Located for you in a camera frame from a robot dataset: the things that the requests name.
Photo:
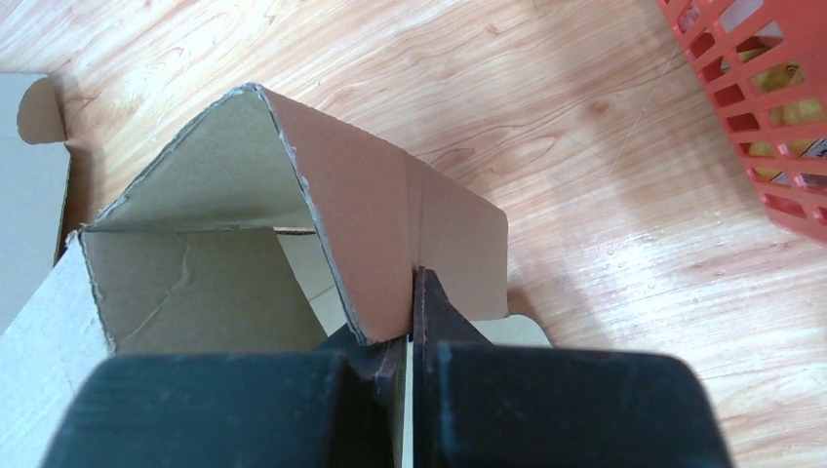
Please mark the flat brown cardboard sheet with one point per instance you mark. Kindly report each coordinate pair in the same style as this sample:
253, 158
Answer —
35, 168

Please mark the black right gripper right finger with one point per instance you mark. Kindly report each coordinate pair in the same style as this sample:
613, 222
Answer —
478, 404

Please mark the red plastic basket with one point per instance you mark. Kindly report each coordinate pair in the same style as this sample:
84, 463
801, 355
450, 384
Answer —
761, 64

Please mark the brown cardboard box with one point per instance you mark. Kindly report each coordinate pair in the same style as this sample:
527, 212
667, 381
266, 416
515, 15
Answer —
257, 228

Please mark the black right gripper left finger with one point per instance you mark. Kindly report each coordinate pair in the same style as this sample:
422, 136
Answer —
333, 406

